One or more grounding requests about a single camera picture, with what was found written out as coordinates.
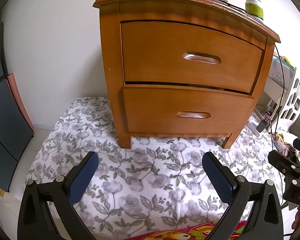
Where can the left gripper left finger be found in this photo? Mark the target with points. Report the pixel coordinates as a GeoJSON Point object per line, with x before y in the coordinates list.
{"type": "Point", "coordinates": [35, 220]}

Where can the white lattice shelf rack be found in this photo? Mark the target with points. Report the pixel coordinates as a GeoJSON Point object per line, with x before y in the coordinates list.
{"type": "Point", "coordinates": [280, 99]}

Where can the wooden nightstand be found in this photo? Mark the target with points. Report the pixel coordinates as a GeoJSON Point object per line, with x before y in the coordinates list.
{"type": "Point", "coordinates": [210, 14]}

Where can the black power adapter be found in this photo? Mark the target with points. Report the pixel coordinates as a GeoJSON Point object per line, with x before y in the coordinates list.
{"type": "Point", "coordinates": [261, 126]}

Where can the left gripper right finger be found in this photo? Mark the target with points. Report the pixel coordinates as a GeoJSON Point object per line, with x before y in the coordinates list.
{"type": "Point", "coordinates": [265, 218]}

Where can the red floral blanket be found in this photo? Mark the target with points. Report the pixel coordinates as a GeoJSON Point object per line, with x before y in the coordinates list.
{"type": "Point", "coordinates": [200, 231]}

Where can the white green pill bottle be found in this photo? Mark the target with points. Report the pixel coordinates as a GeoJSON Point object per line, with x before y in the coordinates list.
{"type": "Point", "coordinates": [254, 8]}

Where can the person right hand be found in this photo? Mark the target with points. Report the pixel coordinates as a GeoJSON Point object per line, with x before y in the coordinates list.
{"type": "Point", "coordinates": [296, 222]}

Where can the dark blue cabinet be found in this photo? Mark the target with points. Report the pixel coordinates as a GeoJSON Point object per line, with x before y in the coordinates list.
{"type": "Point", "coordinates": [15, 133]}

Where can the colourful clutter pile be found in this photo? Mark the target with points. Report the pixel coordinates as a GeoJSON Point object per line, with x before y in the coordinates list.
{"type": "Point", "coordinates": [283, 143]}

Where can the grey floral bedsheet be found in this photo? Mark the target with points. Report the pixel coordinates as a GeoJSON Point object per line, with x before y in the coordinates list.
{"type": "Point", "coordinates": [159, 184]}

